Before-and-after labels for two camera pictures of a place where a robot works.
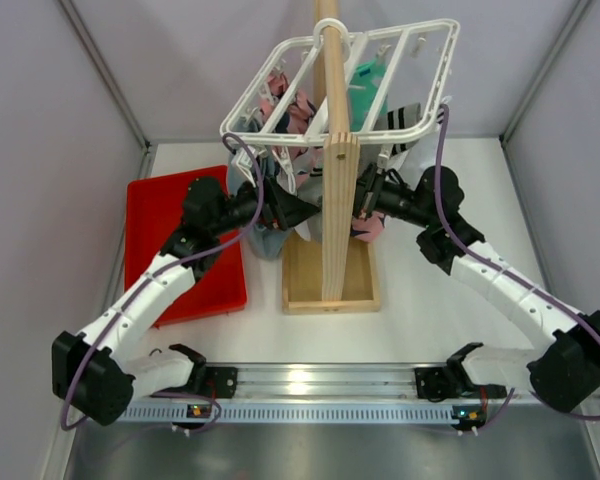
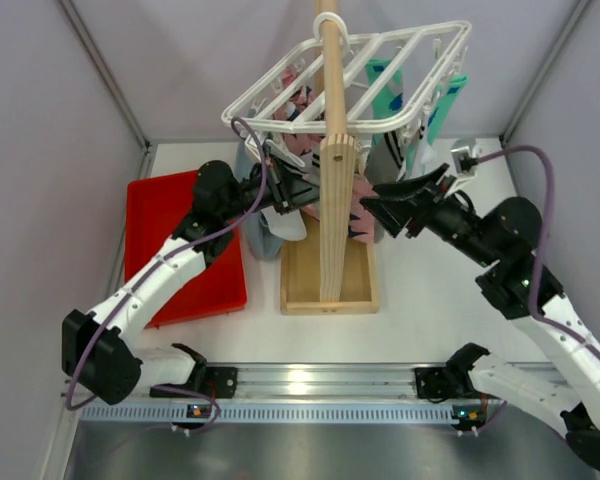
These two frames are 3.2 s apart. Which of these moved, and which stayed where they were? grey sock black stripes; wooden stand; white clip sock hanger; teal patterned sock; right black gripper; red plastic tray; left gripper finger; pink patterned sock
Moved: right black gripper; pink patterned sock; white clip sock hanger; teal patterned sock; left gripper finger; grey sock black stripes
Stayed: red plastic tray; wooden stand
